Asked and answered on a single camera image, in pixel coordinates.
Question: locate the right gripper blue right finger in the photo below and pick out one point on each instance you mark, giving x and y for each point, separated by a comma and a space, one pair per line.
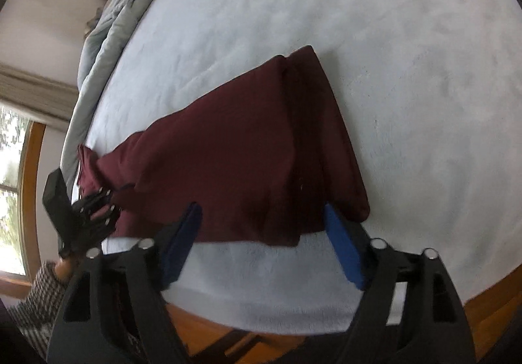
349, 241

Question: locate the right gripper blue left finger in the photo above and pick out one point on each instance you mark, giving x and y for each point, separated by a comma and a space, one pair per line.
175, 242

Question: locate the maroon pants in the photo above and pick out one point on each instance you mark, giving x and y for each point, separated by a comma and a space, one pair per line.
263, 155

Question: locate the left checkered sleeve forearm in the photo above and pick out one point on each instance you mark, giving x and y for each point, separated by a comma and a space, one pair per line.
35, 316

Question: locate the person's left hand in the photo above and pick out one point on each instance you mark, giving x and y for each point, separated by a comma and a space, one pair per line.
65, 268

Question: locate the beige curtain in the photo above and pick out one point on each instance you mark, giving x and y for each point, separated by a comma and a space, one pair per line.
41, 99

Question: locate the white fluffy bed blanket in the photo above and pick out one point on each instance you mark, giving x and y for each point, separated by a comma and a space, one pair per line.
402, 115

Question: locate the grey comforter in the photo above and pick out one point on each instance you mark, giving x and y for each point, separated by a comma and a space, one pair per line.
99, 57

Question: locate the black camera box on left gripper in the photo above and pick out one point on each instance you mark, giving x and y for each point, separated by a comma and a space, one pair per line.
58, 206

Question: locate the wooden window frame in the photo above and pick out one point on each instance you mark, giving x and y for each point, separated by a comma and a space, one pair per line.
14, 285

